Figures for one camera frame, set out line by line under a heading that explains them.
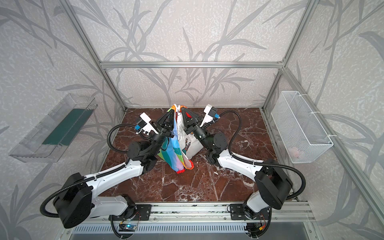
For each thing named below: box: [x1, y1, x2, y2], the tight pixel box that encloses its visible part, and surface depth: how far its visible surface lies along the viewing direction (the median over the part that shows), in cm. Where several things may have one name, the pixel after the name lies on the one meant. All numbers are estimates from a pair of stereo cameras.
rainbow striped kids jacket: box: [157, 103, 204, 174], surface depth 65 cm
